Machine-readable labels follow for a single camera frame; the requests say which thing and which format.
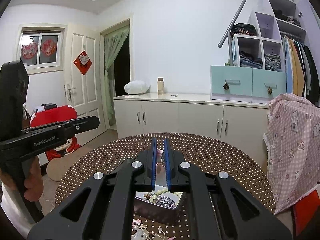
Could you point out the green door curtain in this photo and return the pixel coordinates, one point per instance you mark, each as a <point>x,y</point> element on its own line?
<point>113,43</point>

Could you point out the window with red decorations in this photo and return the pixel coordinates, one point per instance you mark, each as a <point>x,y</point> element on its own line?
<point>40,47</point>

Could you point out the red cat chair cover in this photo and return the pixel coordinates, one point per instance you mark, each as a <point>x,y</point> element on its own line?
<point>57,145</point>

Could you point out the brown polka dot tablecloth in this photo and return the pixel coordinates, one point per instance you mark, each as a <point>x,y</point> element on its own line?
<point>210,155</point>

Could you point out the white sleeve left forearm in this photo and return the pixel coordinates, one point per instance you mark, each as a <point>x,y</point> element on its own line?
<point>14,208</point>

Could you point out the red diamond door decoration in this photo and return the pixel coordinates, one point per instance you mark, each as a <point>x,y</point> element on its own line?
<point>83,62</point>

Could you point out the white pillow bundle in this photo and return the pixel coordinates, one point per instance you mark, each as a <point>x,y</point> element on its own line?
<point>136,87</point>

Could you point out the white purple shelf unit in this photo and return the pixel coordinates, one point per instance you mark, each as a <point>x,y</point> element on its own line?
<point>257,44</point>

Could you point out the white low sideboard cabinet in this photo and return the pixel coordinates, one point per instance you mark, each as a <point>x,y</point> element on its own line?
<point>240,124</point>

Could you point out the pink checked cloth cover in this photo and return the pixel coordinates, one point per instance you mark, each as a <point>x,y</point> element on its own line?
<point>292,141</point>

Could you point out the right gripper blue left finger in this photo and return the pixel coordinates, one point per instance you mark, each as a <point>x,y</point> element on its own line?
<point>154,162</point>

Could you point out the beige bottle with lid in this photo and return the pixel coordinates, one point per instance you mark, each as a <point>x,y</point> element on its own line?
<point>160,85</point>

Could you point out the pink cat charm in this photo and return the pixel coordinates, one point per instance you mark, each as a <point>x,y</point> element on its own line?
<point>136,222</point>

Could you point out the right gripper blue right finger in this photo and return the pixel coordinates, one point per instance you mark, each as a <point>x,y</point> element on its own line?
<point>167,163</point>

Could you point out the grey metal tin box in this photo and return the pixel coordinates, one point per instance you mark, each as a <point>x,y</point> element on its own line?
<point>144,205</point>

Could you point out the person's left hand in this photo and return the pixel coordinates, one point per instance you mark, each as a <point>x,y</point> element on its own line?
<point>33,183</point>

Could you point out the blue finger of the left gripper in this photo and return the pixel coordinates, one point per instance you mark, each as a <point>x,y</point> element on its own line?
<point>80,125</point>

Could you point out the white panel door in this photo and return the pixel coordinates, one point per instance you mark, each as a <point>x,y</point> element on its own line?
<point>84,91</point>

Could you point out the silver chain jewelry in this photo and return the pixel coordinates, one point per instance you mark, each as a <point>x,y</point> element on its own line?
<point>165,202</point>

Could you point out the hanging clothes row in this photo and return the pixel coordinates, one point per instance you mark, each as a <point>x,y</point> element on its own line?
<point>302,74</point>

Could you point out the turquoise drawer unit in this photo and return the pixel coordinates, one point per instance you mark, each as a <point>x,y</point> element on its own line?
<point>245,84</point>

